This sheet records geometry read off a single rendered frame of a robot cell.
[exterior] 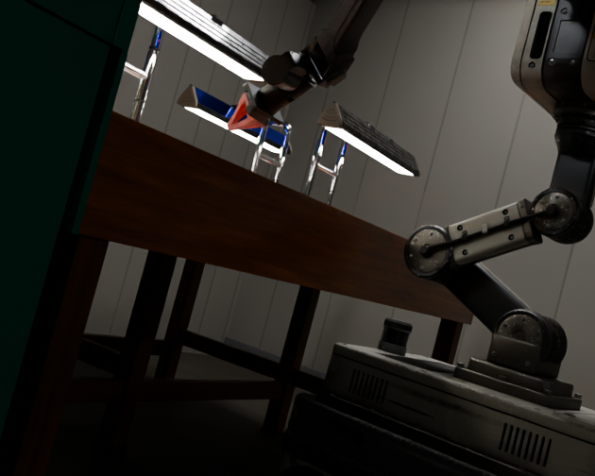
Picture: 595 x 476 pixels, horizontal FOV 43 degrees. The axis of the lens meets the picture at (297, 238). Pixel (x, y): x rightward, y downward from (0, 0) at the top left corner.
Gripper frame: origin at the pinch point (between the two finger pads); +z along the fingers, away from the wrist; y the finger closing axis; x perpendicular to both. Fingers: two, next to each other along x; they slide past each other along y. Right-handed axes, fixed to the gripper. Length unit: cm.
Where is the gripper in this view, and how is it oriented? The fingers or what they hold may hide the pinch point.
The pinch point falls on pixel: (230, 126)
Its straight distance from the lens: 157.9
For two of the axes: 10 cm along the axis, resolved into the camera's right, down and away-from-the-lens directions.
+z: -8.0, 4.6, 3.8
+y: -5.1, -1.8, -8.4
